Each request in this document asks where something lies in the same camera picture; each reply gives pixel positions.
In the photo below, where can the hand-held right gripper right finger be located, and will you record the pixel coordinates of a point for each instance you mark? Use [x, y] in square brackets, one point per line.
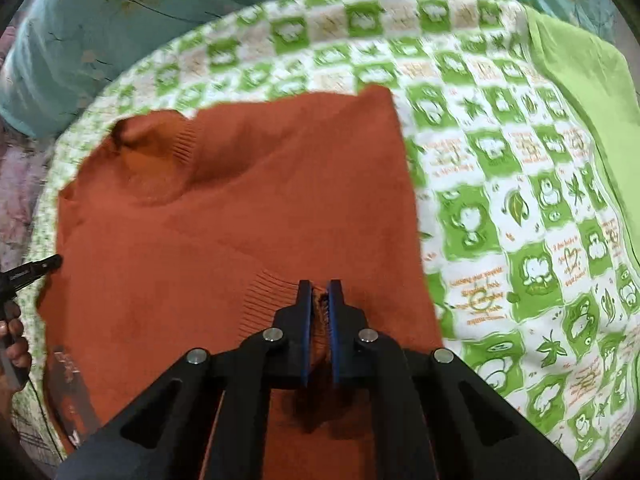
[334, 332]

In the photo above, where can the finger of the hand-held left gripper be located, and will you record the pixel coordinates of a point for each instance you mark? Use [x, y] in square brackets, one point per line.
[35, 267]

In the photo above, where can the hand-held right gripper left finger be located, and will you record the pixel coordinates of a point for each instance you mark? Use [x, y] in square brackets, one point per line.
[303, 332]

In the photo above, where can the orange knit sweater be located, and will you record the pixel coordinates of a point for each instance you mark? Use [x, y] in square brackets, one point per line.
[250, 200]

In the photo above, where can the person's left hand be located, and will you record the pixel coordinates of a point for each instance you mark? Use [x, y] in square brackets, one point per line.
[20, 345]

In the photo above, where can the purple floral ruffled pillow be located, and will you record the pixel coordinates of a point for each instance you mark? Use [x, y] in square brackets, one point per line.
[22, 195]

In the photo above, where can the green checked printed bedsheet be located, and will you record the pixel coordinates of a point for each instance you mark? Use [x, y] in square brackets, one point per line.
[500, 185]

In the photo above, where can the teal floral quilt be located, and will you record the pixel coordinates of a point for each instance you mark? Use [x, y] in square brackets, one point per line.
[125, 20]

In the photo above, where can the light green cloth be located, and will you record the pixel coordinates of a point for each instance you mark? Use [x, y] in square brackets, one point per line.
[595, 110]

